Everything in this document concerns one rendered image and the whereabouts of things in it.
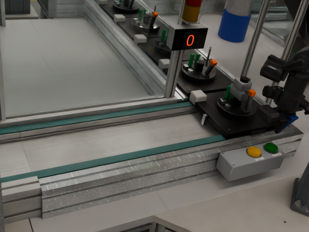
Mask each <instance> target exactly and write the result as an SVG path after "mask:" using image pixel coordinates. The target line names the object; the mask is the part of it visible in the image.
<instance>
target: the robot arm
mask: <svg viewBox="0 0 309 232"><path fill-rule="evenodd" d="M308 70H309V46H306V47H304V48H303V49H301V50H300V51H298V52H297V53H295V54H294V56H293V58H291V59H290V60H288V61H285V60H283V59H280V58H278V57H276V56H275V55H272V54H271V55H269V56H268V58H267V60H266V61H265V63H264V65H263V67H261V70H260V75H261V76H263V77H265V78H268V79H270V80H272V81H275V82H277V83H279V82H280V81H284V80H285V79H286V77H287V75H288V73H289V75H288V77H287V80H286V82H285V85H284V87H280V86H271V87H270V86H264V88H263V92H262V95H263V96H265V97H266V98H270V99H274V101H273V102H274V103H275V104H276V105H277V107H274V108H272V107H270V106H269V105H268V104H266V105H261V106H258V107H257V109H256V113H257V114H258V115H260V116H261V117H262V118H263V119H264V120H265V121H266V122H268V123H270V122H274V128H275V133H276V134H278V133H280V132H281V131H282V130H283V129H285V128H286V127H287V126H289V125H290V124H291V123H293V122H294V121H295V120H297V119H298V118H299V117H298V116H296V112H297V111H302V110H303V109H304V110H305V112H304V113H305V115H308V114H309V102H308V101H307V100H305V97H306V96H304V95H303V93H304V91H305V89H306V86H307V84H308V82H309V72H307V71H308Z"/></svg>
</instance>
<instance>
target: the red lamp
mask: <svg viewBox="0 0 309 232"><path fill-rule="evenodd" d="M185 3H186V4H187V5H189V6H195V7H199V6H201V3H202V0H185Z"/></svg>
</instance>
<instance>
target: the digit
mask: <svg viewBox="0 0 309 232"><path fill-rule="evenodd" d="M198 32H199V31H198V30H192V31H186V32H185V37H184V41H183V47H182V49H184V48H195V44H196V40H197V35H198Z"/></svg>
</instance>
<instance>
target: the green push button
mask: <svg viewBox="0 0 309 232"><path fill-rule="evenodd" d="M265 149H266V150H267V151H269V152H271V153H276V152H277V150H278V147H277V146H276V145H275V144H273V143H266V145H265Z"/></svg>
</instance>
